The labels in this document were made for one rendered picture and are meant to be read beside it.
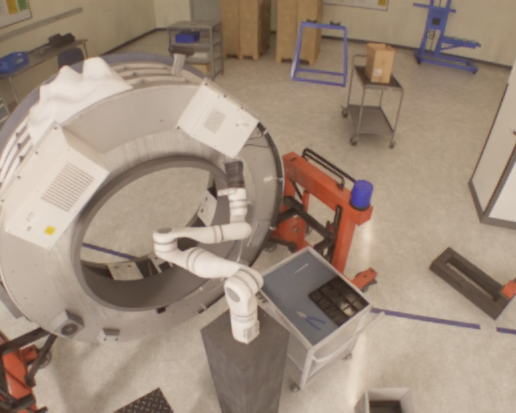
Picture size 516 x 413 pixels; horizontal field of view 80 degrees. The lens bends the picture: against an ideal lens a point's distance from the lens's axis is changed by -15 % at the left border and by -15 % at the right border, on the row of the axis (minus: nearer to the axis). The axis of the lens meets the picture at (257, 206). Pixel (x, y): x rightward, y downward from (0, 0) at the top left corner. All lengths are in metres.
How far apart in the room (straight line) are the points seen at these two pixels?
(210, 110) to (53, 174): 0.57
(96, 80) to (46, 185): 0.41
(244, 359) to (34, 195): 0.88
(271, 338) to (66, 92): 1.14
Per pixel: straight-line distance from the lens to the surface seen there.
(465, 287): 3.11
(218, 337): 1.36
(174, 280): 1.97
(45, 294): 1.65
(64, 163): 1.12
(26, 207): 1.18
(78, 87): 1.32
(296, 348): 2.24
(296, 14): 7.45
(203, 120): 1.28
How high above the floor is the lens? 2.28
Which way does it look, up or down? 40 degrees down
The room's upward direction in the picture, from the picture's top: straight up
